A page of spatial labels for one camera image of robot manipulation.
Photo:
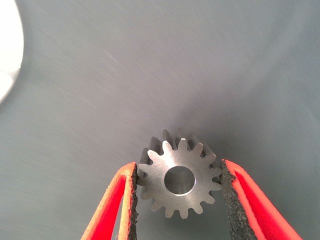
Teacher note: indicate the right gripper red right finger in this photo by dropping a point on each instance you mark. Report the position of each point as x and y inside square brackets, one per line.
[250, 212]

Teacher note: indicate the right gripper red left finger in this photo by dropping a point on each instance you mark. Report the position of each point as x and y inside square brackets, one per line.
[107, 212]

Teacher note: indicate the small steel planetary gear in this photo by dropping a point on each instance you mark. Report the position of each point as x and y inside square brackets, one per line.
[200, 172]

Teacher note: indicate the round metal carrier plate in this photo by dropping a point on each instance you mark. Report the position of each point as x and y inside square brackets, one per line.
[8, 50]

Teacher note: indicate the dark grey table cloth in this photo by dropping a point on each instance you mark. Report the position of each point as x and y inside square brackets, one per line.
[175, 62]

